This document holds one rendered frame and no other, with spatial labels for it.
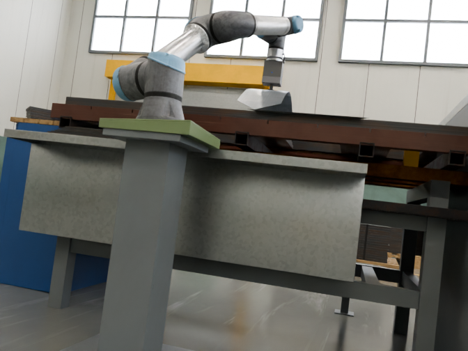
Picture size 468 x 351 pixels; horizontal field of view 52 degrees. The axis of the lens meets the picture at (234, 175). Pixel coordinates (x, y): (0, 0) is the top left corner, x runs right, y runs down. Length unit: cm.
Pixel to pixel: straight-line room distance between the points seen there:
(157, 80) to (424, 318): 117
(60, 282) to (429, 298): 140
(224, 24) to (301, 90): 877
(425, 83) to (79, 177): 912
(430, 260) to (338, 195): 38
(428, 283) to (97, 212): 122
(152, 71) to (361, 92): 909
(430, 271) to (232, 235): 69
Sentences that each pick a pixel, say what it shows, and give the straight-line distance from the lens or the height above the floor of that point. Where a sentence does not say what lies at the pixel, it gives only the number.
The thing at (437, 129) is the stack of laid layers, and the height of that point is 85.
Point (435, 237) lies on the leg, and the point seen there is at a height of 48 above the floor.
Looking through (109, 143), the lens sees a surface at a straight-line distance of 172.
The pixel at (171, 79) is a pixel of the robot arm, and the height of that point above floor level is 85.
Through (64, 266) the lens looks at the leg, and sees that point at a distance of 209.
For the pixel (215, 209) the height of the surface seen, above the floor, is 48.
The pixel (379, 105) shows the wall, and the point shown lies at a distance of 1035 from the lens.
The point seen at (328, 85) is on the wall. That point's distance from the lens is 1049.
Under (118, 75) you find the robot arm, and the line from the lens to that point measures 160.
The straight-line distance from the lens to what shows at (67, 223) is 197.
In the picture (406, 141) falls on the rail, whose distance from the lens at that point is 173.
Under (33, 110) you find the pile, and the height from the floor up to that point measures 83.
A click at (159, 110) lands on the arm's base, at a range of 142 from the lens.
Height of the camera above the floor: 51
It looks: 3 degrees up
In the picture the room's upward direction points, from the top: 7 degrees clockwise
